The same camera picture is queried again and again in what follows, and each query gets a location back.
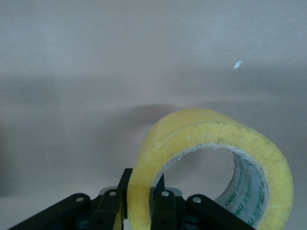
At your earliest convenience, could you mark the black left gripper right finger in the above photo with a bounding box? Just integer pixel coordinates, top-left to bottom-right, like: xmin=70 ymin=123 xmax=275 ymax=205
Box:
xmin=150 ymin=174 xmax=183 ymax=230

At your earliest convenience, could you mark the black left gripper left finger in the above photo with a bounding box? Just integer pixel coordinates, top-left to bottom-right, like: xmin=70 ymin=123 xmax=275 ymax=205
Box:
xmin=91 ymin=168 xmax=134 ymax=230

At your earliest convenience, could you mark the yellow clear tape roll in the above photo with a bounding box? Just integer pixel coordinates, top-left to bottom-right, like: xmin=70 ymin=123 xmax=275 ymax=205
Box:
xmin=127 ymin=109 xmax=295 ymax=230

